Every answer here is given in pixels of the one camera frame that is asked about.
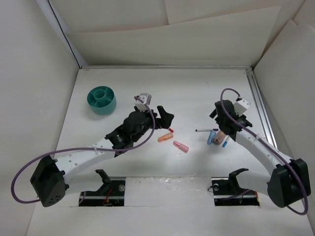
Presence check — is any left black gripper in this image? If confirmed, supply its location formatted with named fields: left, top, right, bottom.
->
left=131, top=106, right=173, bottom=143

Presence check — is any white pen purple cap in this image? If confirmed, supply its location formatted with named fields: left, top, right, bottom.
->
left=195, top=128, right=219, bottom=132

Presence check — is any white pen blue cap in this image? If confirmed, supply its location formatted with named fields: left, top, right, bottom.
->
left=222, top=136, right=230, bottom=148

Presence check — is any pink capped glue stick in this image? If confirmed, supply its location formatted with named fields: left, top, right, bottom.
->
left=213, top=131, right=226, bottom=145

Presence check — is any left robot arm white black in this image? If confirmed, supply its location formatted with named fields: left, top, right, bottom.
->
left=30, top=106, right=174, bottom=207

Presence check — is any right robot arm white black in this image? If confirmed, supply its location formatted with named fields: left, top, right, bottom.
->
left=210, top=98, right=311, bottom=208

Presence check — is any orange highlighter marker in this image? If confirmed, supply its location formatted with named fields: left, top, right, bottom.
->
left=157, top=132, right=173, bottom=143

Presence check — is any blue highlighter marker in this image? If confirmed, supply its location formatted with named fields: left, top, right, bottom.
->
left=207, top=130, right=217, bottom=145

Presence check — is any pink highlighter marker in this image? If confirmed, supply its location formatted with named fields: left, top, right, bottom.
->
left=173, top=141, right=189, bottom=153

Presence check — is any teal round compartment organizer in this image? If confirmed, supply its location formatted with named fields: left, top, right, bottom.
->
left=87, top=86, right=117, bottom=115

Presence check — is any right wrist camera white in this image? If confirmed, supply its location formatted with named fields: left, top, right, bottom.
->
left=233, top=97, right=251, bottom=116

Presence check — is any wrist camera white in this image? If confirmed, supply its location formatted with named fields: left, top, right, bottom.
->
left=233, top=97, right=251, bottom=116
left=135, top=93, right=152, bottom=112

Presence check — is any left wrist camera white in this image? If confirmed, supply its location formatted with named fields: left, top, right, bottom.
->
left=135, top=93, right=152, bottom=112

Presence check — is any aluminium rail right side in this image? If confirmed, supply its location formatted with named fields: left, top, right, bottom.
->
left=245, top=66, right=278, bottom=148

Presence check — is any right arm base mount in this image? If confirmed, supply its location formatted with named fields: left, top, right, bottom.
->
left=208, top=168, right=260, bottom=207

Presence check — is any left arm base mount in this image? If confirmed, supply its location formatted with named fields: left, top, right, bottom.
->
left=78, top=169, right=126, bottom=207

